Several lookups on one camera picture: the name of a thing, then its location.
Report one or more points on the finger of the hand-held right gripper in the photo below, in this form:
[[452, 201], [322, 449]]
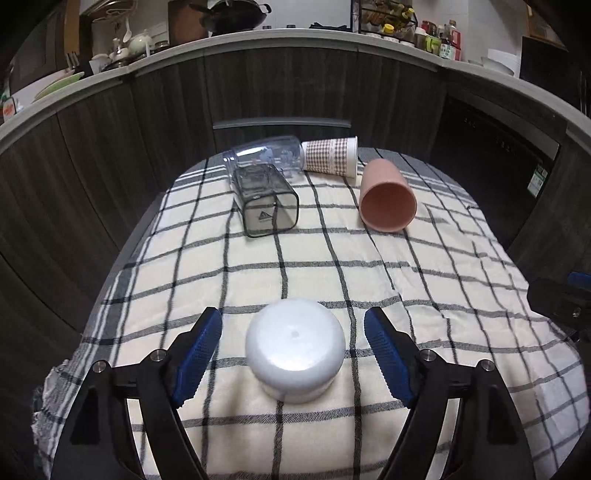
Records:
[[561, 302]]

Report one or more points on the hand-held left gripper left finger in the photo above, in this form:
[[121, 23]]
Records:
[[197, 355]]

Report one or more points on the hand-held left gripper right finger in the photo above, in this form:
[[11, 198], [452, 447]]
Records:
[[387, 355]]

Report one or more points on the white cup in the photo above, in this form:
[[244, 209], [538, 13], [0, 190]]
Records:
[[295, 350]]

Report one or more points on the pink cup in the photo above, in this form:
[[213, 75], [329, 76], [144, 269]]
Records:
[[387, 196]]

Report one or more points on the dark square transparent cup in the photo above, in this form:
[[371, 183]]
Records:
[[265, 198]]

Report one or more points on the checkered paper cup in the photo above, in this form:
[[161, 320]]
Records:
[[330, 155]]

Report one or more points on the checkered white tablecloth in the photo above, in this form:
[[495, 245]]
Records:
[[323, 277]]

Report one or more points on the white bowl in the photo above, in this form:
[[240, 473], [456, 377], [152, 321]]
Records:
[[501, 60]]

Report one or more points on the red label sauce bottle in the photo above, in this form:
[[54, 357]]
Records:
[[450, 40]]

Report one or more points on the green plate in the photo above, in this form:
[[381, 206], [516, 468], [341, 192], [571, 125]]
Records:
[[57, 85]]

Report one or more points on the white teapot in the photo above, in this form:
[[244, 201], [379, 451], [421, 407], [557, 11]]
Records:
[[138, 42]]

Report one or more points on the black spice rack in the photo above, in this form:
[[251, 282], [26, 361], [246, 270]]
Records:
[[383, 16]]

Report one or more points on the black wok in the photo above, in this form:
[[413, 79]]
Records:
[[233, 13]]

